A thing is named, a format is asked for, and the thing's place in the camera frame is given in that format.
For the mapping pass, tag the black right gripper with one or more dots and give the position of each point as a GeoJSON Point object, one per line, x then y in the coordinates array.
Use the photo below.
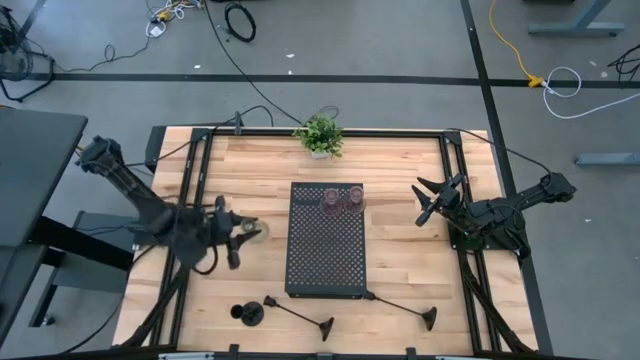
{"type": "Point", "coordinates": [450, 200]}

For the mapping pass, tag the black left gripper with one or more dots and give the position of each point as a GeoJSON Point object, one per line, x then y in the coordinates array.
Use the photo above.
{"type": "Point", "coordinates": [225, 225]}

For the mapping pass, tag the clear glass candle holder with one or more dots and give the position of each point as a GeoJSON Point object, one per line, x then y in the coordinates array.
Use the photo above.
{"type": "Point", "coordinates": [264, 232]}

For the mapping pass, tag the pink ribbed glass candle holder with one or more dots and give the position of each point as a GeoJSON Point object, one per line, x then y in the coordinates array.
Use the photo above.
{"type": "Point", "coordinates": [331, 205]}
{"type": "Point", "coordinates": [356, 202]}

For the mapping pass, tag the short black candle holder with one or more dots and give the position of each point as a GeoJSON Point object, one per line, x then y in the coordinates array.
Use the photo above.
{"type": "Point", "coordinates": [252, 314]}

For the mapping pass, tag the tall black candlestick holder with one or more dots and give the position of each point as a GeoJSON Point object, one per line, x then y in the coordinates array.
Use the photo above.
{"type": "Point", "coordinates": [430, 318]}
{"type": "Point", "coordinates": [327, 327]}

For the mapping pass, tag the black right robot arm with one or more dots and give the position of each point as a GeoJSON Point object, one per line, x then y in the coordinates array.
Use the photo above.
{"type": "Point", "coordinates": [500, 210]}

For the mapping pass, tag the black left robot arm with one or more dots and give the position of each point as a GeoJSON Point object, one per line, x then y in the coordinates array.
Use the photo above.
{"type": "Point", "coordinates": [130, 187]}

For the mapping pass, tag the black perforated metal riser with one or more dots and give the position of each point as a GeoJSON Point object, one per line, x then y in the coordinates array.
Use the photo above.
{"type": "Point", "coordinates": [325, 260]}

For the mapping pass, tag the small green potted plant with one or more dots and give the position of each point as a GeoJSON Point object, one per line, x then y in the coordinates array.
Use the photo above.
{"type": "Point", "coordinates": [320, 135]}

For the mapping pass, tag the grey table foot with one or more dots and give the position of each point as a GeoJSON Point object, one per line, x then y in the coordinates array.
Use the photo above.
{"type": "Point", "coordinates": [610, 159]}

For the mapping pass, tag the black desk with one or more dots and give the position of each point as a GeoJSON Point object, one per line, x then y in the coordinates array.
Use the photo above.
{"type": "Point", "coordinates": [35, 170]}

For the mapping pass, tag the grey table leg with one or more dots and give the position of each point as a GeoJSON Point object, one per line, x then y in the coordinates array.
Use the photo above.
{"type": "Point", "coordinates": [575, 29]}

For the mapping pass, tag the black aluminium table frame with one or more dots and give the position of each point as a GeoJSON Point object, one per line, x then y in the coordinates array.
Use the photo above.
{"type": "Point", "coordinates": [380, 133]}

